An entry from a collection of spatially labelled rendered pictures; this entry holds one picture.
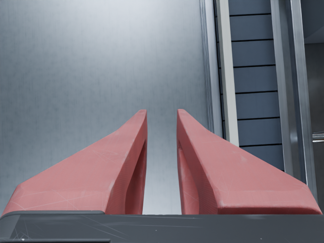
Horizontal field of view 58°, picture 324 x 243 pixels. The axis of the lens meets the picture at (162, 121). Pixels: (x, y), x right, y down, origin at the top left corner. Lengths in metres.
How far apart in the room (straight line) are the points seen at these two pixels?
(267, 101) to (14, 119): 0.39
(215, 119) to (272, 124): 0.08
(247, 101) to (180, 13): 0.18
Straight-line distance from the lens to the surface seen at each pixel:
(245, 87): 0.44
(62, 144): 0.49
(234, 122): 0.40
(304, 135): 0.38
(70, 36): 0.52
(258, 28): 0.47
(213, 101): 0.43
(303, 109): 0.38
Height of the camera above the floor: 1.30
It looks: 86 degrees down
